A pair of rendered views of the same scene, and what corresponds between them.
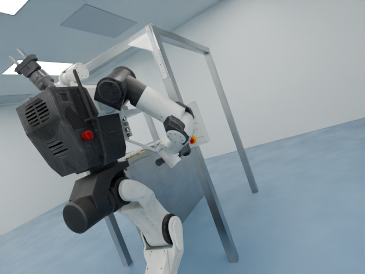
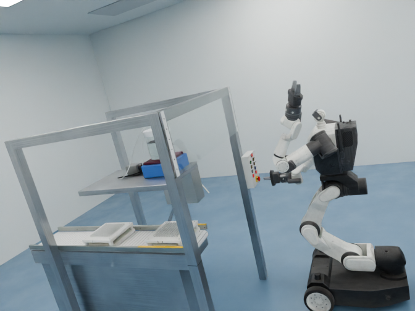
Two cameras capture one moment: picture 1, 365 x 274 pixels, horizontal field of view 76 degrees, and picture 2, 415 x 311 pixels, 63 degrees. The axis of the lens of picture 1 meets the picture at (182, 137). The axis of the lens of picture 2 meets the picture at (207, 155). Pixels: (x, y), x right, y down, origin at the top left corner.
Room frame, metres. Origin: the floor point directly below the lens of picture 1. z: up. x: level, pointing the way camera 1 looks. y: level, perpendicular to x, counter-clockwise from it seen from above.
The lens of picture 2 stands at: (1.78, 2.50, 1.74)
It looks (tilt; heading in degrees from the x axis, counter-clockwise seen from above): 13 degrees down; 269
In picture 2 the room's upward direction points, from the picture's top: 13 degrees counter-clockwise
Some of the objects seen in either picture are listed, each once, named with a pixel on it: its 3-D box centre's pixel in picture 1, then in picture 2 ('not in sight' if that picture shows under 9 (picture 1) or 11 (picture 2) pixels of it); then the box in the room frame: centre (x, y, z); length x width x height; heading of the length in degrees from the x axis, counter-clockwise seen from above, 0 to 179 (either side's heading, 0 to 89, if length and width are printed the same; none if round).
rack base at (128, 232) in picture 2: not in sight; (110, 238); (2.53, 0.33, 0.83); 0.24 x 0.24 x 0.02; 63
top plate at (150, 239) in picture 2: (121, 157); (172, 231); (2.07, 0.57, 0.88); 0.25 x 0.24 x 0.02; 63
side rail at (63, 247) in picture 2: not in sight; (98, 248); (2.57, 0.46, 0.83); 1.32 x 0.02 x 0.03; 153
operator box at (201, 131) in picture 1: (189, 125); (251, 169); (1.44, -0.06, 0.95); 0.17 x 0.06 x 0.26; 63
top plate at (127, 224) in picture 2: (152, 143); (108, 232); (2.53, 0.33, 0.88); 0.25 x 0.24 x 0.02; 63
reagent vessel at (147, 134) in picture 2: not in sight; (159, 141); (2.01, 0.57, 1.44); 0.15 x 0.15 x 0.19
